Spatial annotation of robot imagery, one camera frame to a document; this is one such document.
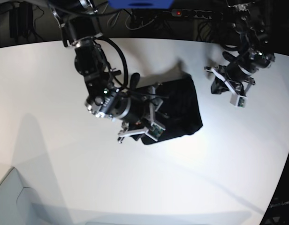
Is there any blue box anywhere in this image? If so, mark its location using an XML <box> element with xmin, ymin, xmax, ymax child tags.
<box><xmin>108</xmin><ymin>0</ymin><xmax>174</xmax><ymax>9</ymax></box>

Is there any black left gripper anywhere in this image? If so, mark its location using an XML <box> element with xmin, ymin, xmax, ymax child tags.
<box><xmin>211</xmin><ymin>63</ymin><xmax>251</xmax><ymax>95</ymax></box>

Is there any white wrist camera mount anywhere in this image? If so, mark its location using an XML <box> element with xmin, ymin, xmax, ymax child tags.
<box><xmin>204</xmin><ymin>65</ymin><xmax>256</xmax><ymax>108</ymax></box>
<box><xmin>114</xmin><ymin>82</ymin><xmax>166</xmax><ymax>143</ymax></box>

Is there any grey looped cable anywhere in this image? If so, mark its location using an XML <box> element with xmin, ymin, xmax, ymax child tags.
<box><xmin>106</xmin><ymin>9</ymin><xmax>123</xmax><ymax>28</ymax></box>

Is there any black power strip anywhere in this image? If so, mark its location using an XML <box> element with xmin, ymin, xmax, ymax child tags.
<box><xmin>170</xmin><ymin>9</ymin><xmax>223</xmax><ymax>20</ymax></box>

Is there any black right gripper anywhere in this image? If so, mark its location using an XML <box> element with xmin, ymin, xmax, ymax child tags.
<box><xmin>121</xmin><ymin>98</ymin><xmax>152</xmax><ymax>130</ymax></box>

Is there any black t-shirt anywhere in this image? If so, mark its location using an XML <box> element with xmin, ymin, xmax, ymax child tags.
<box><xmin>132</xmin><ymin>72</ymin><xmax>204</xmax><ymax>146</ymax></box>

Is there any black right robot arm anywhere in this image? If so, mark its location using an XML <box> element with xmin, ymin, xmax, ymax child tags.
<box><xmin>46</xmin><ymin>0</ymin><xmax>157</xmax><ymax>136</ymax></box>

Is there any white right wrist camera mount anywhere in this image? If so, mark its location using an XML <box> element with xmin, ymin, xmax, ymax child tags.
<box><xmin>114</xmin><ymin>82</ymin><xmax>166</xmax><ymax>143</ymax></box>

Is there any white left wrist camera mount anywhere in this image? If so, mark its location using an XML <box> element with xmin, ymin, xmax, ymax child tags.
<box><xmin>204</xmin><ymin>65</ymin><xmax>256</xmax><ymax>108</ymax></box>

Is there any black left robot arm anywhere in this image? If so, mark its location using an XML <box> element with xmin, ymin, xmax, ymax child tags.
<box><xmin>205</xmin><ymin>0</ymin><xmax>275</xmax><ymax>96</ymax></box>

